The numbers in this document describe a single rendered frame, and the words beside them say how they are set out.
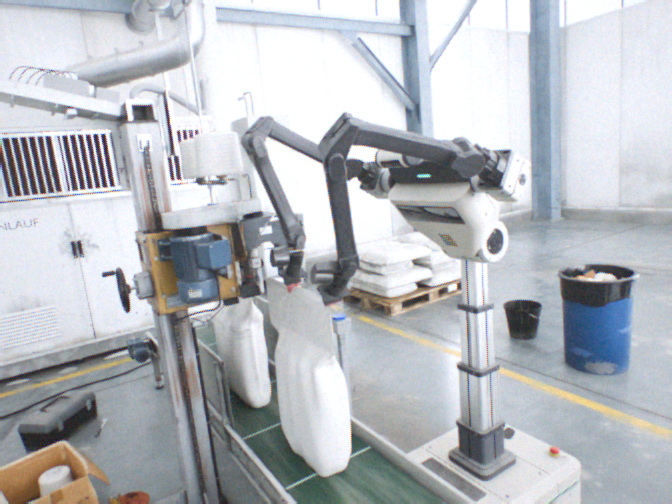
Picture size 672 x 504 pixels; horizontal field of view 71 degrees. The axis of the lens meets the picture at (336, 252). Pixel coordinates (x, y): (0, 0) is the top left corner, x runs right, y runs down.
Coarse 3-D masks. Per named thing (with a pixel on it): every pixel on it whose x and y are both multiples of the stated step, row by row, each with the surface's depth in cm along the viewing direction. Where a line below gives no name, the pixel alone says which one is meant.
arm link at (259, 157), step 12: (252, 144) 156; (264, 144) 157; (252, 156) 160; (264, 156) 161; (264, 168) 162; (264, 180) 164; (276, 180) 166; (276, 192) 166; (276, 204) 168; (288, 204) 170; (288, 216) 171; (288, 228) 171; (300, 228) 173; (288, 240) 176
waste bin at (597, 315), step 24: (600, 264) 335; (576, 288) 305; (600, 288) 296; (624, 288) 296; (576, 312) 310; (600, 312) 301; (624, 312) 301; (576, 336) 315; (600, 336) 304; (624, 336) 305; (576, 360) 319; (600, 360) 308; (624, 360) 309
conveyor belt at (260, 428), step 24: (240, 408) 235; (264, 408) 233; (240, 432) 214; (264, 432) 212; (264, 456) 194; (288, 456) 192; (360, 456) 188; (288, 480) 178; (312, 480) 176; (336, 480) 175; (360, 480) 174; (384, 480) 173; (408, 480) 171
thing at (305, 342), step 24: (288, 312) 192; (312, 312) 172; (288, 336) 193; (312, 336) 176; (288, 360) 182; (312, 360) 173; (336, 360) 178; (288, 384) 183; (312, 384) 170; (336, 384) 172; (288, 408) 189; (312, 408) 172; (336, 408) 172; (288, 432) 193; (312, 432) 173; (336, 432) 173; (312, 456) 177; (336, 456) 175
